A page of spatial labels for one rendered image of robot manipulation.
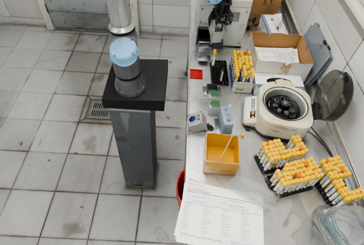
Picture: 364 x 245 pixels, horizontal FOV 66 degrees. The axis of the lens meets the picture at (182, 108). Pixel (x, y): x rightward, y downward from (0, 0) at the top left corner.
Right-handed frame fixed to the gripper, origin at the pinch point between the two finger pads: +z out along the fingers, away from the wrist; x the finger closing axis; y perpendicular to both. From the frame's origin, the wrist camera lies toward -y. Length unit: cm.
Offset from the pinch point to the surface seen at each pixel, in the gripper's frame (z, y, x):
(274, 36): 9.5, -5.6, 36.2
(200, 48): 16.2, -8.8, -4.5
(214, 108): 16.7, 33.6, -8.2
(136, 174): 88, 24, -48
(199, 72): 22.2, 4.0, -7.6
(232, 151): 22, 54, -5
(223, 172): 20, 64, -12
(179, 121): 110, -30, -8
